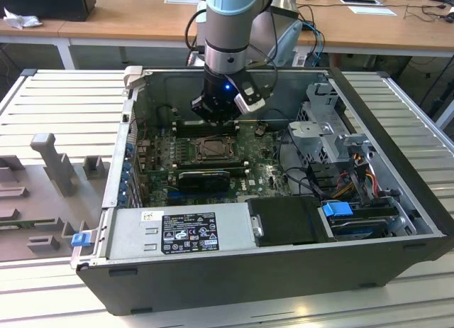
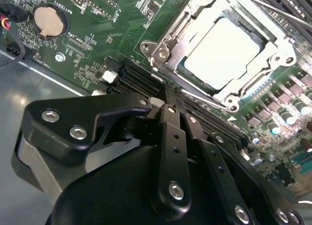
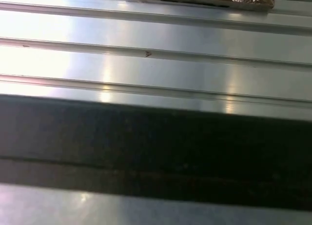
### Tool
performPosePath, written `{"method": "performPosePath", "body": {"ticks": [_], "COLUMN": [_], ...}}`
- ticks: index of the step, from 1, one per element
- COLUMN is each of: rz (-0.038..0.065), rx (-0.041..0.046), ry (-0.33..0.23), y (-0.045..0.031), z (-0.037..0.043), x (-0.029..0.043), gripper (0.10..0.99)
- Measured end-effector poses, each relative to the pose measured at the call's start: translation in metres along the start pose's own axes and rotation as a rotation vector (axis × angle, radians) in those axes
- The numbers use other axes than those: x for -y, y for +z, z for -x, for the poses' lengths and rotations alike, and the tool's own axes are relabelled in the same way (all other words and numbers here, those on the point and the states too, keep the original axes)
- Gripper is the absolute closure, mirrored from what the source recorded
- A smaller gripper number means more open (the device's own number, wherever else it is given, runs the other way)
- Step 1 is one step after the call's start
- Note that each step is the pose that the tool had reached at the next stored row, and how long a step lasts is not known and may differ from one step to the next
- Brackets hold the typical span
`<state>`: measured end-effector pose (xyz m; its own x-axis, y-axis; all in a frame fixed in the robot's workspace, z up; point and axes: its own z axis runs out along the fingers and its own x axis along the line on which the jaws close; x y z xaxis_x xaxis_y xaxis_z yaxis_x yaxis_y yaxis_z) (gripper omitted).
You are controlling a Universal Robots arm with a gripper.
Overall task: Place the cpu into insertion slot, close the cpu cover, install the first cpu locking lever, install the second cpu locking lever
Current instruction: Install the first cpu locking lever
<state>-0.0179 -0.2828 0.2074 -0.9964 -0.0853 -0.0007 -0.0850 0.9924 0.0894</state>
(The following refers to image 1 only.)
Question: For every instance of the thin metal locking lever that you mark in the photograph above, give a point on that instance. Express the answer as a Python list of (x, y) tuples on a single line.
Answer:
[(216, 160), (213, 137)]

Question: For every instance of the silver square CPU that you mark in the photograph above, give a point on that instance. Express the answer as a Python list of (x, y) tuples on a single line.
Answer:
[(214, 148)]

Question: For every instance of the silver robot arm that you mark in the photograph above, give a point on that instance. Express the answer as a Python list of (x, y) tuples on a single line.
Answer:
[(227, 30)]

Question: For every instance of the black RAM slot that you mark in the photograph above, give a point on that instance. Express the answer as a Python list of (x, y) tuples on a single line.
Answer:
[(184, 132), (213, 162), (237, 170), (184, 125)]

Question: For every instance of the blue expansion slot clip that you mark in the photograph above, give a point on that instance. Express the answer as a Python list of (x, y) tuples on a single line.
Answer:
[(124, 182), (123, 196), (127, 165), (129, 148)]

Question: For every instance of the black round component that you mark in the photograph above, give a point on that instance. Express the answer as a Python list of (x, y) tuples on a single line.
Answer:
[(165, 116)]

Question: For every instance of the black battery holder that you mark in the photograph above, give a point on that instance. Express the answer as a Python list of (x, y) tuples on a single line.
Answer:
[(261, 130)]

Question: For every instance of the pale grey case latch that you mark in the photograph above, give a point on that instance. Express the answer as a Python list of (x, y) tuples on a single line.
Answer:
[(133, 76)]

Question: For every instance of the black graphics card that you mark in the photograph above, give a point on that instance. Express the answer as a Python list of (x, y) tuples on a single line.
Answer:
[(202, 180)]

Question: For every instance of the white labelled box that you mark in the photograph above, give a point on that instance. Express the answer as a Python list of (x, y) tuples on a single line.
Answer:
[(299, 60)]

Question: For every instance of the pale blue teach pendant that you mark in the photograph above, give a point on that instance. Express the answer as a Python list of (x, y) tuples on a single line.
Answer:
[(289, 40)]

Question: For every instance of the green motherboard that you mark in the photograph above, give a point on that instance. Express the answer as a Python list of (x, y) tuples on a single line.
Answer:
[(262, 172)]

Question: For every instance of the grey sheet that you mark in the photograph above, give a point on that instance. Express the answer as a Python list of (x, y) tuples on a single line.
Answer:
[(181, 0)]

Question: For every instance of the silver metal drive cage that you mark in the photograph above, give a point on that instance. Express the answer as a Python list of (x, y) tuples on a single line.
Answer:
[(308, 129)]

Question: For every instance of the wooden desk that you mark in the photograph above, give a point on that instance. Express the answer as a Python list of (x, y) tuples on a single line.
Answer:
[(142, 22)]

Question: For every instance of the black plastic shroud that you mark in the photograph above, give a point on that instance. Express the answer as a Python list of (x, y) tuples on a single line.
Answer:
[(283, 218)]

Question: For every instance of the silver power supply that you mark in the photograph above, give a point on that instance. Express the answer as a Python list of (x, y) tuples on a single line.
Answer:
[(127, 232)]

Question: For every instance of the blue disk carrier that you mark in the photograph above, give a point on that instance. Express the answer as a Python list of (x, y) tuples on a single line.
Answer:
[(335, 210)]

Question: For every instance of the dark tablet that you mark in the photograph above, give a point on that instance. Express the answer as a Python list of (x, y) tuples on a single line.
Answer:
[(358, 1)]

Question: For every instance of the white sheet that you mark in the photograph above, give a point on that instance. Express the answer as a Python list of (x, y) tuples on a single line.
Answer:
[(372, 10)]

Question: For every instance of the black box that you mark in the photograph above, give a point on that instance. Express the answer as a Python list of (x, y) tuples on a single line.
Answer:
[(46, 3)]

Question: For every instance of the black open PC case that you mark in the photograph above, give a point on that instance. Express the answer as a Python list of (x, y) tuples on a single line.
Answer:
[(213, 289)]

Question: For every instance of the black hard disk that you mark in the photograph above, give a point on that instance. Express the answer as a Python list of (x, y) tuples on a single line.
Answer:
[(358, 228)]

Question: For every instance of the blue case latch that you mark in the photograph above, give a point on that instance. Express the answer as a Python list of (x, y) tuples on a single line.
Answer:
[(79, 241)]

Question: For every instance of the crumpled white paper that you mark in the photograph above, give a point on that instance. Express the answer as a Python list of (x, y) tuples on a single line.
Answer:
[(21, 20)]

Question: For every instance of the grey parts rack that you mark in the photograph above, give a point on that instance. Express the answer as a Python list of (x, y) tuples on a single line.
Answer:
[(35, 200)]

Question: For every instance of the green RAM stick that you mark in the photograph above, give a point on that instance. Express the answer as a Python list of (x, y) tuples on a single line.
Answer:
[(14, 223)]

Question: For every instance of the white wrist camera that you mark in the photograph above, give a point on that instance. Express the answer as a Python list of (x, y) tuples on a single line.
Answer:
[(248, 106)]

